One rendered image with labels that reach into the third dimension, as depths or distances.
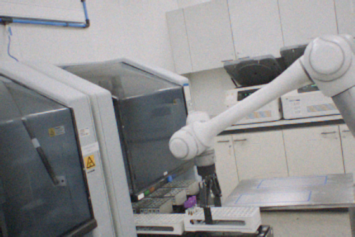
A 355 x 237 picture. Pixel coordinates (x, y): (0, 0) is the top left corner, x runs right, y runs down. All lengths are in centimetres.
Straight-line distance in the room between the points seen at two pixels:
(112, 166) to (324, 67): 90
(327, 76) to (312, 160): 270
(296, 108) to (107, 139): 248
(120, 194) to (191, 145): 45
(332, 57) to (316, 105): 260
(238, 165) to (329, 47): 299
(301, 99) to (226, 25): 113
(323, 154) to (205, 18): 185
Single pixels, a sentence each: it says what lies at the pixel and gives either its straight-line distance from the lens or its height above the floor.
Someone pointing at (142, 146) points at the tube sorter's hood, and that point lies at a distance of 179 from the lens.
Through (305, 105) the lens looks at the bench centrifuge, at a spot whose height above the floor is 102.
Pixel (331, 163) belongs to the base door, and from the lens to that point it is 385.
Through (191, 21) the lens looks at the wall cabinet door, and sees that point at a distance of 443.
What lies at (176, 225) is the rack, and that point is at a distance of 170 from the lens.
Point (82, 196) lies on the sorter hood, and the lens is 149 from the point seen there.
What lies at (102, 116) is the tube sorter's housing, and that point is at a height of 135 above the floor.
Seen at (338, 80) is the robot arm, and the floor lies 136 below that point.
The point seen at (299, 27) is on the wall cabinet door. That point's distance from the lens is 407.
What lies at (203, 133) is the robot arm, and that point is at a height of 124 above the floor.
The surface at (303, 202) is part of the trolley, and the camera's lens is 186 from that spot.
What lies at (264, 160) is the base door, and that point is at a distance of 399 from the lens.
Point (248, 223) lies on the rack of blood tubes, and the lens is 157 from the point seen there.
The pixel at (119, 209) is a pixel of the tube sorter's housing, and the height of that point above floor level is 97.
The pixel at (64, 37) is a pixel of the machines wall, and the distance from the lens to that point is 321.
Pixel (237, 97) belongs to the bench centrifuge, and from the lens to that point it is 398.
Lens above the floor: 143
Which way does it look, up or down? 5 degrees down
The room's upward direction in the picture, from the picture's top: 9 degrees counter-clockwise
